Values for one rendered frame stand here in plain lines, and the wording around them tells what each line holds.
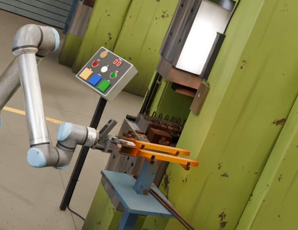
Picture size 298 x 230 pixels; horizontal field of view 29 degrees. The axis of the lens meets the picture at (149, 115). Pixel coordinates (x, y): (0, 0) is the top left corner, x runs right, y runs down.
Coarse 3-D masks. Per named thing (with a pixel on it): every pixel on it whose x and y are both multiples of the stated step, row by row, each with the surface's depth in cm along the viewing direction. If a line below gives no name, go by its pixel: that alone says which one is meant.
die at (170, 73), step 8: (160, 56) 345; (160, 64) 342; (168, 64) 332; (160, 72) 339; (168, 72) 330; (176, 72) 330; (184, 72) 332; (168, 80) 331; (176, 80) 332; (184, 80) 334; (192, 80) 336; (200, 80) 337
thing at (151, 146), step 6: (120, 138) 277; (126, 138) 280; (132, 138) 283; (138, 144) 283; (144, 144) 284; (150, 144) 287; (156, 144) 290; (162, 150) 291; (168, 150) 292; (174, 150) 294; (180, 150) 296; (186, 150) 300
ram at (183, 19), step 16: (192, 0) 324; (208, 0) 346; (176, 16) 338; (192, 16) 319; (208, 16) 318; (224, 16) 321; (176, 32) 333; (192, 32) 319; (208, 32) 322; (160, 48) 348; (176, 48) 328; (192, 48) 322; (208, 48) 325; (176, 64) 323; (192, 64) 326
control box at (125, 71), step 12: (96, 60) 390; (108, 60) 386; (120, 60) 381; (96, 72) 385; (108, 72) 380; (120, 72) 376; (132, 72) 377; (84, 84) 394; (96, 84) 379; (120, 84) 375; (108, 96) 372
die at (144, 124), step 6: (138, 114) 354; (138, 120) 351; (144, 120) 343; (150, 120) 342; (162, 120) 351; (138, 126) 349; (144, 126) 341; (150, 126) 338; (156, 126) 339; (162, 126) 341; (168, 126) 346; (144, 132) 339; (168, 132) 343; (174, 132) 345; (180, 132) 346
